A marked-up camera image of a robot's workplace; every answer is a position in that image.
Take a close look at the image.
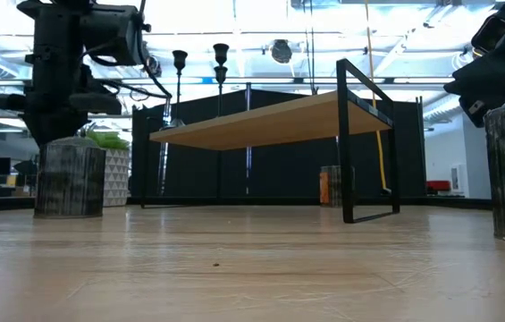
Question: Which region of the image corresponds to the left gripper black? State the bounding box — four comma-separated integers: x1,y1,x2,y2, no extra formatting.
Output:
0,66,122,147

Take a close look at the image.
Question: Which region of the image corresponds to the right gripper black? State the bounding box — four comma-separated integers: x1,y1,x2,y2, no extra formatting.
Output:
442,26,505,129

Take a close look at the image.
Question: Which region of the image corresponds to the short black candlestick holder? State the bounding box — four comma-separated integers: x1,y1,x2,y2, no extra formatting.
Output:
214,65,230,118

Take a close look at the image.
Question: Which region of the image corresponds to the white triangle-pattern planter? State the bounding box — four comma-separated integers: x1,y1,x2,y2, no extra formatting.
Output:
102,147,131,208

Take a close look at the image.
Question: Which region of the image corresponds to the red seat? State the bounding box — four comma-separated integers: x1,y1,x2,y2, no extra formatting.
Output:
425,179,452,194

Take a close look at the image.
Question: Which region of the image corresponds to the silver metal pole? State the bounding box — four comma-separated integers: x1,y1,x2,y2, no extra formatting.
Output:
245,81,253,197
156,97,173,197

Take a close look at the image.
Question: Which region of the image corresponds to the long ceiling light bar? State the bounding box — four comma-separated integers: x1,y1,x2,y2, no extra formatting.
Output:
95,75,457,86

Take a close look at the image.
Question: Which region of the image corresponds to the black partition screen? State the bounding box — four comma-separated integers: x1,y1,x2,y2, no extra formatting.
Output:
130,88,427,200

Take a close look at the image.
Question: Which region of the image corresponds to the white wall box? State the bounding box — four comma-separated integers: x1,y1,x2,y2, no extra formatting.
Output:
450,162,464,194

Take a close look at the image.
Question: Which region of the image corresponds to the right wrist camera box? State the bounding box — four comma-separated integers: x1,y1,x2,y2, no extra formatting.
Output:
469,14,505,55

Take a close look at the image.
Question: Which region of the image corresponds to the black hanging ring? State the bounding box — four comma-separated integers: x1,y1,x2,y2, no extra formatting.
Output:
128,86,151,103

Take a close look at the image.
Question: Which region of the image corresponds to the black table border rail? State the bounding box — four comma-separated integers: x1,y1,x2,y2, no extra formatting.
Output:
0,195,494,213

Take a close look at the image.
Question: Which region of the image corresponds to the yellow hanging cable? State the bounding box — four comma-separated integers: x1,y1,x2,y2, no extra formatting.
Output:
364,0,391,194

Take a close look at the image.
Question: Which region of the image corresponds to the wooden shelf black metal frame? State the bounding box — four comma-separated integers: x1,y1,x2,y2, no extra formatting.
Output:
139,57,401,225

